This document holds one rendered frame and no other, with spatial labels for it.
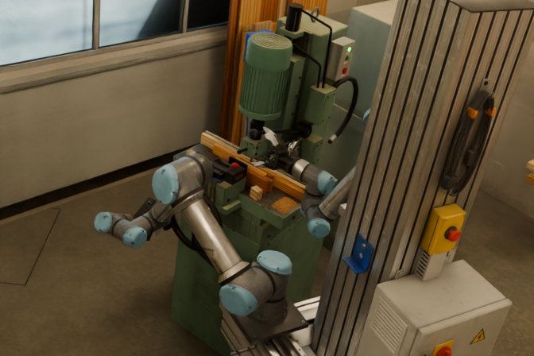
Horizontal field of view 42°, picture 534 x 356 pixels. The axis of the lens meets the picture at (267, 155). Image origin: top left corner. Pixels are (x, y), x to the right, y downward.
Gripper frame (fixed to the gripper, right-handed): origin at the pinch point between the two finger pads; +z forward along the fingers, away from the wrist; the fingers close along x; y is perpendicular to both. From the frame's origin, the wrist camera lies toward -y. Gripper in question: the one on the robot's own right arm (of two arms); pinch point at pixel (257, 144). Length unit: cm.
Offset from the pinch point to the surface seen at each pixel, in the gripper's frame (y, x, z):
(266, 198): -11.5, 23.0, -5.3
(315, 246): -65, 57, -11
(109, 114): -67, 53, 139
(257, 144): -14.8, 5.6, 8.8
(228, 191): 2.1, 22.8, 4.7
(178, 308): -26, 103, 28
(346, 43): -37, -43, -3
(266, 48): 0.1, -35.7, 9.5
